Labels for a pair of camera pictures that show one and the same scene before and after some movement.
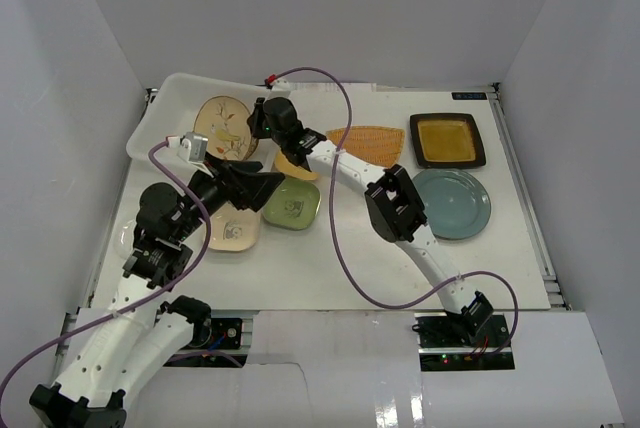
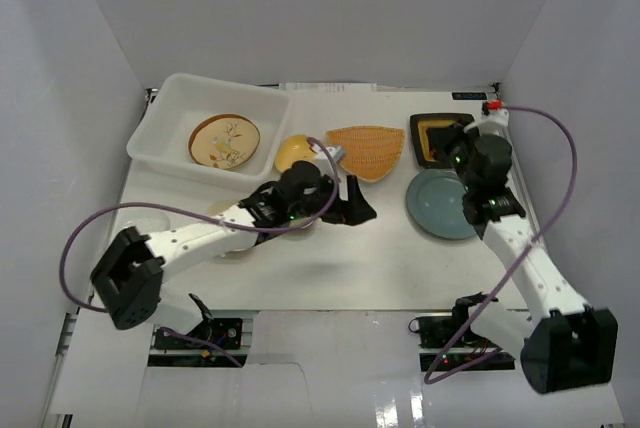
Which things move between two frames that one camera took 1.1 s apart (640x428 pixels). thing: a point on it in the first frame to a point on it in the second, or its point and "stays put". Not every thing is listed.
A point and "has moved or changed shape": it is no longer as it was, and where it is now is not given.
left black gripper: [230, 180] to [341, 201]
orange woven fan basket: [378, 145] stays put
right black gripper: [255, 119] to [455, 132]
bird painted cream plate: [223, 120] has moved or changed shape
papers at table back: [331, 87] stays put
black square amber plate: [447, 140] stays put
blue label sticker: [469, 96] stays put
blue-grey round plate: [457, 204] stays put
